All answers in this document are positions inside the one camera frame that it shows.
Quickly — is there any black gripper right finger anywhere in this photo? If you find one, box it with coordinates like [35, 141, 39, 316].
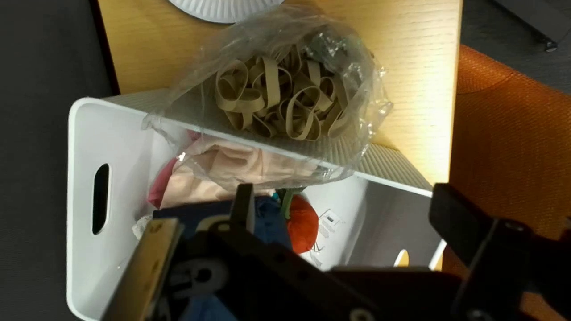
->
[428, 182, 531, 321]

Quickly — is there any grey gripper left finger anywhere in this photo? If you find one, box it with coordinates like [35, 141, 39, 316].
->
[99, 218, 185, 321]

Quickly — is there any white plastic storage container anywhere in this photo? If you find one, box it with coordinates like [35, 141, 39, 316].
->
[66, 88, 447, 321]

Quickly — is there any orange fabric chair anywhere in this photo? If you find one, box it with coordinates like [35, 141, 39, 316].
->
[442, 43, 571, 321]

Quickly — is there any navy cloth white print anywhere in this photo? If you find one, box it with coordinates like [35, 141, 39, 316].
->
[151, 195, 264, 321]

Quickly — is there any pink cloth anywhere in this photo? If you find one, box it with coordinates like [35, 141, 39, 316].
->
[146, 158, 181, 207]

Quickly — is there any bright blue cloth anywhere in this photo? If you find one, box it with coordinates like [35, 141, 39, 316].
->
[253, 193, 296, 248]

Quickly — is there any orange red cloth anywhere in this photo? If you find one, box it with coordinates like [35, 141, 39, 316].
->
[287, 195, 322, 256]

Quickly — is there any clear bag of rubber bands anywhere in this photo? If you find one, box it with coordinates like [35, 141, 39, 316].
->
[140, 6, 394, 193]

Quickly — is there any white ribbed plate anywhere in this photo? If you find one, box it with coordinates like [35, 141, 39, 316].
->
[167, 0, 287, 26]

